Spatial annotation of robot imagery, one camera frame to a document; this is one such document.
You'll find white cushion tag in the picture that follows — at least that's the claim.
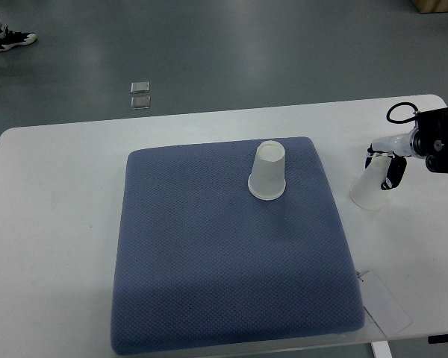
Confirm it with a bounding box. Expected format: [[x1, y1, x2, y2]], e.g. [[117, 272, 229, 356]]
[[358, 271, 411, 338]]

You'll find wooden furniture corner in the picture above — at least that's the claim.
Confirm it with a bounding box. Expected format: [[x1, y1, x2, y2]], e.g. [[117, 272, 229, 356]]
[[411, 0, 448, 13]]

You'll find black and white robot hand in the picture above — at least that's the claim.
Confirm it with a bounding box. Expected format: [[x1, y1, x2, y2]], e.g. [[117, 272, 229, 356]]
[[365, 134, 416, 191]]

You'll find white paper cup on cushion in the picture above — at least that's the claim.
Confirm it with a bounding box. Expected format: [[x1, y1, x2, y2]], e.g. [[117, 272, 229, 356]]
[[248, 140, 286, 201]]

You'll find black and white sneaker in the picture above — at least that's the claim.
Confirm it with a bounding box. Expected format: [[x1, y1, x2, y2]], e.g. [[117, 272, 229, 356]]
[[0, 27, 37, 52]]

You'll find upper metal floor plate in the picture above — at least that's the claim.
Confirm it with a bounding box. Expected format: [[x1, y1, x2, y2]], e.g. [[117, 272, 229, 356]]
[[130, 81, 150, 94]]

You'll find blue textured cushion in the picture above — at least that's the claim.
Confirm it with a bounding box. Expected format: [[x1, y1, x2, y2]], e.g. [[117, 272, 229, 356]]
[[111, 137, 365, 355]]

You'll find black table control panel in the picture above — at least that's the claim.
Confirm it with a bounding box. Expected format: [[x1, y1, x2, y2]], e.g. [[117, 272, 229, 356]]
[[428, 334, 448, 345]]

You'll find white table leg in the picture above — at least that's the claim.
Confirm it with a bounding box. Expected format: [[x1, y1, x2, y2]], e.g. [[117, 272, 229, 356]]
[[370, 341, 393, 358]]

